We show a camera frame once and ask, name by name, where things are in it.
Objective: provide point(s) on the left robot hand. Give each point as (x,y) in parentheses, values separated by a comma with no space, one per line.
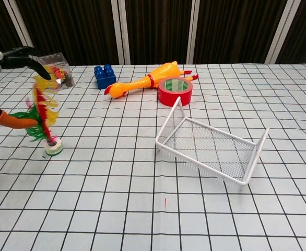
(9,62)

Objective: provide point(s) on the colourful feather shuttlecock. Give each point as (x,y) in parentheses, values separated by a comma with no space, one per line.
(44,112)

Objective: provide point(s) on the clear packet with red items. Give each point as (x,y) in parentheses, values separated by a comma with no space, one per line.
(60,70)

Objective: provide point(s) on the blue building block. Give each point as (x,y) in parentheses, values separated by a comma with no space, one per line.
(104,76)

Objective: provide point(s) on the yellow rubber chicken toy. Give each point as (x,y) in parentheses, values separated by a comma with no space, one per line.
(147,81)

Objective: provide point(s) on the red tape roll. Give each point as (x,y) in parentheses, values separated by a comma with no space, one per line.
(175,91)

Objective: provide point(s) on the white checkered tablecloth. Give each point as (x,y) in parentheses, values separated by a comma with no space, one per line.
(153,170)

